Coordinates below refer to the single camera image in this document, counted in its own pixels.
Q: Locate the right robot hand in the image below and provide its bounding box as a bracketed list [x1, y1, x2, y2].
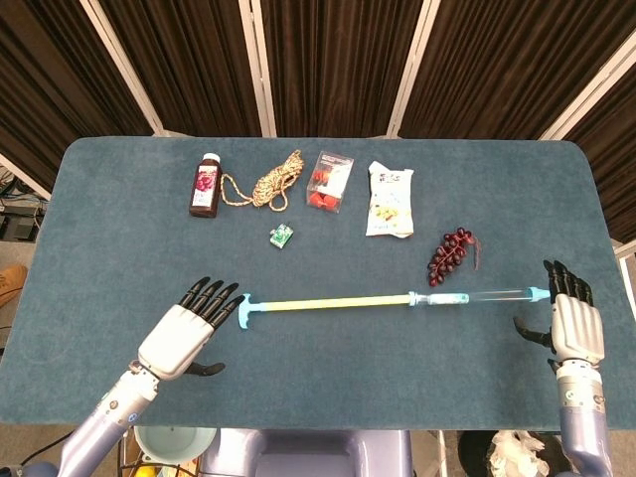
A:
[513, 258, 605, 370]

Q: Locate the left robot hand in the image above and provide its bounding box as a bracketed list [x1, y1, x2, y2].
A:
[136, 276, 246, 382]

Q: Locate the yellow-green clear tube water squirter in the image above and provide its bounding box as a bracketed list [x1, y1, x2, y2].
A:
[406, 286, 554, 309]

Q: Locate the blue yellow water pump toy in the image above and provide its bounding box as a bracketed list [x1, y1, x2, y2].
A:
[237, 292, 423, 330]

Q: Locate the pale green bowl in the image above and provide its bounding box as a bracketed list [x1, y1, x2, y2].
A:
[133, 425, 219, 468]

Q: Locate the white crumpled plastic bag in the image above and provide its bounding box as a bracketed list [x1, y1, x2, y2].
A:
[489, 430, 554, 477]

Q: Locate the dark red plastic grape bunch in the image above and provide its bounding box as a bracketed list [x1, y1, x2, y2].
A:
[426, 227, 484, 288]

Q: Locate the dark red juice bottle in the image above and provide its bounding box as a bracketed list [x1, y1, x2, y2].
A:
[188, 152, 223, 219]

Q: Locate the blue carpet table cover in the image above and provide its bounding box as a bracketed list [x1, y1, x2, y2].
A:
[0, 137, 636, 431]

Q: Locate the lavender robot torso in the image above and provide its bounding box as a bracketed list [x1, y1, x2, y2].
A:
[201, 427, 413, 477]

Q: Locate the black equipment box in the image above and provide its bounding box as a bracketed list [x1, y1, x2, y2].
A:
[0, 211, 39, 242]

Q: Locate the clear box with red cups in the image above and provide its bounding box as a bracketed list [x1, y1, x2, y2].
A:
[305, 150, 356, 214]

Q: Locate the white snack bag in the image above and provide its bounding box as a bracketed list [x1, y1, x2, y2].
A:
[365, 160, 415, 239]

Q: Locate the brown curtain screen panel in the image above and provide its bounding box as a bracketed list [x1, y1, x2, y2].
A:
[392, 0, 636, 141]
[247, 0, 433, 138]
[93, 0, 272, 138]
[0, 0, 160, 193]

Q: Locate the coiled beige braided rope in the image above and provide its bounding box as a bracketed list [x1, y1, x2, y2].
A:
[220, 149, 307, 210]

